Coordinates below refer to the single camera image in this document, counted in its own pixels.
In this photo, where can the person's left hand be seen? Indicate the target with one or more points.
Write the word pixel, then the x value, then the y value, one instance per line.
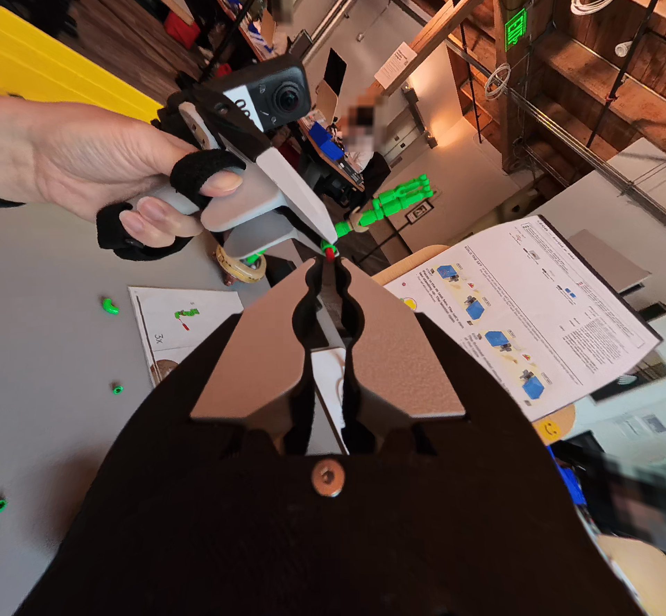
pixel 78 158

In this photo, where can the lego instruction booklet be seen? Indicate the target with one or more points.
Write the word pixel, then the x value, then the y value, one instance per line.
pixel 208 314

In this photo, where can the white wall notice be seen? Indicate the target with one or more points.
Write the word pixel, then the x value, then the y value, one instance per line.
pixel 395 65

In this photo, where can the blue plastic box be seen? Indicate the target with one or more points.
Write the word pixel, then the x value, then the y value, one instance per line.
pixel 570 481

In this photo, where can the green lego bamboo stalk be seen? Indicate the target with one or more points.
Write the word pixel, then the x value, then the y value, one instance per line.
pixel 395 200

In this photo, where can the green exit sign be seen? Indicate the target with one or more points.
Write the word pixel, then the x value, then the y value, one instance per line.
pixel 515 29

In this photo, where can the green curved lego piece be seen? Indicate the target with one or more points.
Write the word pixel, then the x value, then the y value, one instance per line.
pixel 110 306

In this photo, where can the small black white marker tag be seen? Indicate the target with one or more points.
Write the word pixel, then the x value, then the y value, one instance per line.
pixel 419 211

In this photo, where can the round tan lego pot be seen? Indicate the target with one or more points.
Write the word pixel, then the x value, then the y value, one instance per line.
pixel 237 270

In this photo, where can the red box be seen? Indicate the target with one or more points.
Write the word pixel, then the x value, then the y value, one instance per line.
pixel 182 29

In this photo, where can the instruction sheet on wooden stand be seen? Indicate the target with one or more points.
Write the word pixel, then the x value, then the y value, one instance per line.
pixel 411 262

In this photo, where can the blue plastic bin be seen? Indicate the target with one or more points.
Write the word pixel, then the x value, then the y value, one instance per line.
pixel 317 132
pixel 331 149

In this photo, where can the black tripod pole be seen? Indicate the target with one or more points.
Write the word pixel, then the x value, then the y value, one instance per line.
pixel 245 13

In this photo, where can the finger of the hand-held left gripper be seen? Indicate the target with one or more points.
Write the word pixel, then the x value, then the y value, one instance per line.
pixel 291 184
pixel 265 241

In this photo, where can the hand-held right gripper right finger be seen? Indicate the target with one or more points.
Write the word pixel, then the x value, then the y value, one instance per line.
pixel 400 366

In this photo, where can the yellow smiley sticker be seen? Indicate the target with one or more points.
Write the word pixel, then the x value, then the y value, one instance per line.
pixel 549 430

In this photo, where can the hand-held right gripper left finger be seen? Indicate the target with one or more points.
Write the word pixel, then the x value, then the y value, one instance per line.
pixel 249 366

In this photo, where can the large yellow plastic panel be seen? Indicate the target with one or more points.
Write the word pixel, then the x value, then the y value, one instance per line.
pixel 52 59

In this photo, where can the printed instruction sheet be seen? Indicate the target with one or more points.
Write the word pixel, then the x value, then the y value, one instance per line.
pixel 520 304

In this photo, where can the black monitor screen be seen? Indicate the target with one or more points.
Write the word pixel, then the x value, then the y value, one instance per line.
pixel 335 71

